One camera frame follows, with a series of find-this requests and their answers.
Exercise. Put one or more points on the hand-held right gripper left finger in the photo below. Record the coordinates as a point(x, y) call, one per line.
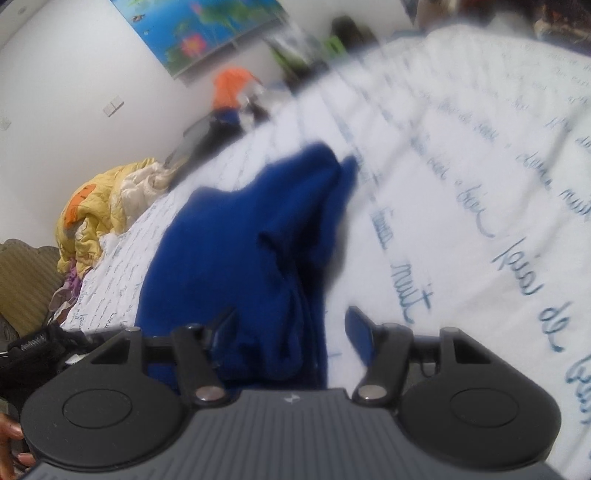
point(221, 330)

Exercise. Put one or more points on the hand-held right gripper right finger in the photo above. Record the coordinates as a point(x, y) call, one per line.
point(360, 330)

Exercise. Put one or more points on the blue garment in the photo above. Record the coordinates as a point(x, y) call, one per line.
point(240, 240)

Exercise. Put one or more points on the person's left hand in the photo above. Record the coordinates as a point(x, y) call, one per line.
point(9, 438)

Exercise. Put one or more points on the purple printed cloth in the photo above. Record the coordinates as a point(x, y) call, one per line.
point(67, 295)

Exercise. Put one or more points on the brown ribbed headboard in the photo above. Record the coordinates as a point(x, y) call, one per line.
point(27, 277)

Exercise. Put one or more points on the yellow quilt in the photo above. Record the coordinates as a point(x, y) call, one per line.
point(92, 217)

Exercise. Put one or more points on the white printed bed sheet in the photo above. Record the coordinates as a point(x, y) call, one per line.
point(461, 161)

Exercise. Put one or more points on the orange cloth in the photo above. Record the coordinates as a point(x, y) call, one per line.
point(233, 87)

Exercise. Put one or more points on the green and black object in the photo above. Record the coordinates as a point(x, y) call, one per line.
point(323, 46)

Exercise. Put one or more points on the dark patterned cloth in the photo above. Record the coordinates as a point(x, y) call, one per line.
point(563, 18)

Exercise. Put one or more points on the white wall socket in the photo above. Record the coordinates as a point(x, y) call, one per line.
point(4, 123)

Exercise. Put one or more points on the white wall switch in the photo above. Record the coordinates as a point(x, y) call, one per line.
point(113, 106)

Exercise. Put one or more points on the wall poster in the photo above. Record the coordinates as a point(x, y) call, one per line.
point(194, 27)

